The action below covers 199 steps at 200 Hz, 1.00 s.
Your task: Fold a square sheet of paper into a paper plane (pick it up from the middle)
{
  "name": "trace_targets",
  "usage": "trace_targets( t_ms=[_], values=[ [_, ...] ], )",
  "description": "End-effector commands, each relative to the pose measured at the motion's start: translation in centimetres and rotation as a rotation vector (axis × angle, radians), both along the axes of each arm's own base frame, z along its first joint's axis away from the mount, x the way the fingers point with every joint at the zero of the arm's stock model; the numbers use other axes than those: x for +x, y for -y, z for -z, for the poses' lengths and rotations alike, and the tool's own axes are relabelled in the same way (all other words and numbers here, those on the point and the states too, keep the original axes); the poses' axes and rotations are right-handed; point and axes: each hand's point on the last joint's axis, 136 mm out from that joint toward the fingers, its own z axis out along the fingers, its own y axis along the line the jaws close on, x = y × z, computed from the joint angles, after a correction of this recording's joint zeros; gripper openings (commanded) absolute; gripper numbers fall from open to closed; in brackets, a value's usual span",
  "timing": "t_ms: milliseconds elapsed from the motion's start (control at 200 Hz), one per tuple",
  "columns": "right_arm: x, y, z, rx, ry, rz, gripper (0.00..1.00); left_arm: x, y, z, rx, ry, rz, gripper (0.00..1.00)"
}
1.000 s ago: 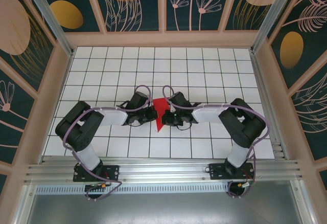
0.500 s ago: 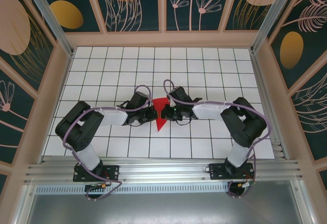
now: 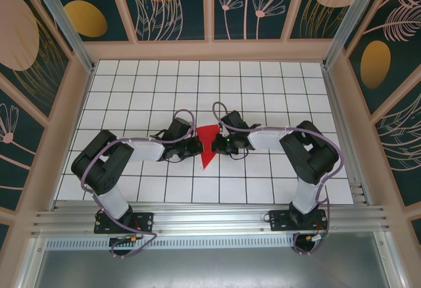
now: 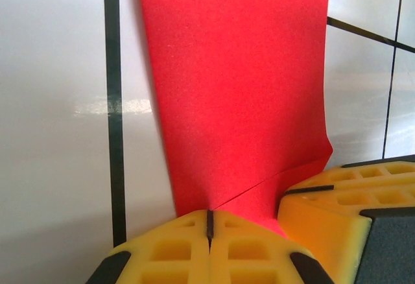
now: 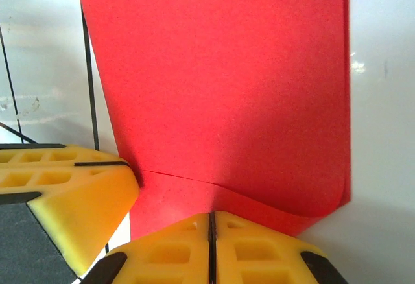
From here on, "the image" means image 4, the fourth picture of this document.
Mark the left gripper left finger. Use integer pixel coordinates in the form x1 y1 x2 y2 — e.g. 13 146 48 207
84 209 211 284

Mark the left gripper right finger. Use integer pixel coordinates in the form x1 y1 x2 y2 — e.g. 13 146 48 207
207 209 335 284

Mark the red square paper sheet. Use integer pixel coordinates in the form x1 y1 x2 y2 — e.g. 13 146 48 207
134 0 335 243

